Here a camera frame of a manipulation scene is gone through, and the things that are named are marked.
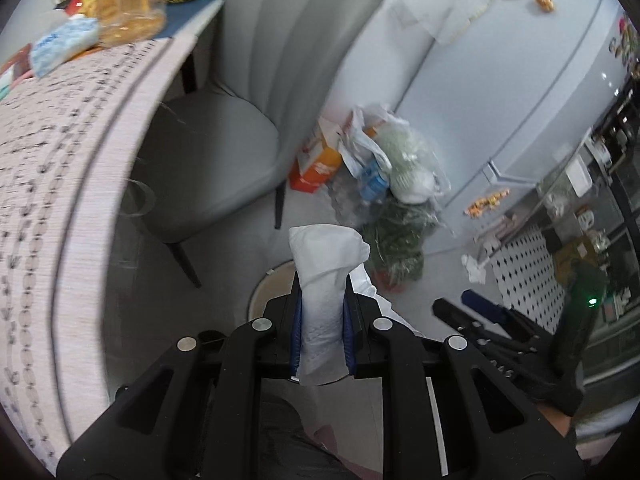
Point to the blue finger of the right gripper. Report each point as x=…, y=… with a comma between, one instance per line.
x=481, y=305

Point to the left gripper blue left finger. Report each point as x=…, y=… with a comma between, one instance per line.
x=296, y=340

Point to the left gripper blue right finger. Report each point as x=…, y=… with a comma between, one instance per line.
x=348, y=330

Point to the white tissue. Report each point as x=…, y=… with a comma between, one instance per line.
x=476, y=270
x=327, y=258

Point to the person's right hand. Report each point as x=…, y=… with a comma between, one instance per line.
x=559, y=421

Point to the white tissue on floor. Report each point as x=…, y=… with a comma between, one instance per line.
x=476, y=270

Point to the bag of green vegetables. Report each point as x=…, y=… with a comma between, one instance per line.
x=396, y=234

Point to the orange paper bag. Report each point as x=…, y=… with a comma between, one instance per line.
x=319, y=159

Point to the clear bag white contents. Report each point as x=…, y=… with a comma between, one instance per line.
x=377, y=143

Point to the white refrigerator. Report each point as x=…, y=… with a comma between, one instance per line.
x=507, y=102

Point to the grey upholstered chair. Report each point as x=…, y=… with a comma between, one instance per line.
x=214, y=151

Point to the patterned pink tablecloth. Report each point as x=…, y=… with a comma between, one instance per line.
x=68, y=143

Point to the orange fridge magnet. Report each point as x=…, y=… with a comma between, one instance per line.
x=546, y=6

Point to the blue tissue pack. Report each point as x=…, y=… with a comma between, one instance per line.
x=63, y=43

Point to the clear plastic jar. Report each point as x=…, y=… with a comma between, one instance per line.
x=128, y=21

